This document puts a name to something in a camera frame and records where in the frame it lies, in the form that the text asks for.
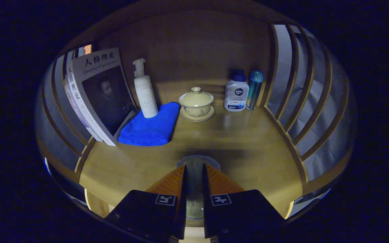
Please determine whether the cream lidded teacup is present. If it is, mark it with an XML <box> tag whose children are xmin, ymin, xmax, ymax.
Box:
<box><xmin>179</xmin><ymin>87</ymin><xmax>215</xmax><ymax>122</ymax></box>

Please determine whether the thin white purple book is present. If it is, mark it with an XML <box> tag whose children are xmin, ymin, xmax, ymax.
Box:
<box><xmin>63</xmin><ymin>56</ymin><xmax>104</xmax><ymax>142</ymax></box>

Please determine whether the teal bottle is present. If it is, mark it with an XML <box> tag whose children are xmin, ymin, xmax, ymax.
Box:
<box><xmin>245</xmin><ymin>71</ymin><xmax>264</xmax><ymax>111</ymax></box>

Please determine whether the white pump bottle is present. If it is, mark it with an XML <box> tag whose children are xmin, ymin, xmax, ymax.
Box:
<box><xmin>132</xmin><ymin>58</ymin><xmax>159</xmax><ymax>118</ymax></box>

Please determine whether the blue folded cloth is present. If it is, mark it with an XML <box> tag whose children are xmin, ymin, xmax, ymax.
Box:
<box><xmin>118</xmin><ymin>102</ymin><xmax>181</xmax><ymax>146</ymax></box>

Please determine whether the wooden cabinet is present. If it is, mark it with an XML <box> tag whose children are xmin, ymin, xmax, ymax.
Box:
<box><xmin>36</xmin><ymin>7</ymin><xmax>355</xmax><ymax>220</ymax></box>

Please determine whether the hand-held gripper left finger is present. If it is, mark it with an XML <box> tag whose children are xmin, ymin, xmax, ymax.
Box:
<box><xmin>105</xmin><ymin>164</ymin><xmax>187</xmax><ymax>241</ymax></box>

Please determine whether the thick white book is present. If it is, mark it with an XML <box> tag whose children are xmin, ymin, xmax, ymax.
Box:
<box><xmin>71</xmin><ymin>48</ymin><xmax>138</xmax><ymax>146</ymax></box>

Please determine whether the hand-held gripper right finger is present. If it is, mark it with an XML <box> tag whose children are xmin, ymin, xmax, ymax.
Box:
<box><xmin>202</xmin><ymin>164</ymin><xmax>284</xmax><ymax>239</ymax></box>

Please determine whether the white lotion bottle blue cap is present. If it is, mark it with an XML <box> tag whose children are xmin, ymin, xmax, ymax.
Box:
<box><xmin>224</xmin><ymin>70</ymin><xmax>250</xmax><ymax>112</ymax></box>

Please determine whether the wooden countertop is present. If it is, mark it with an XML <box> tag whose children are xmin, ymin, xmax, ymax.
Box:
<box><xmin>80</xmin><ymin>101</ymin><xmax>305</xmax><ymax>220</ymax></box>

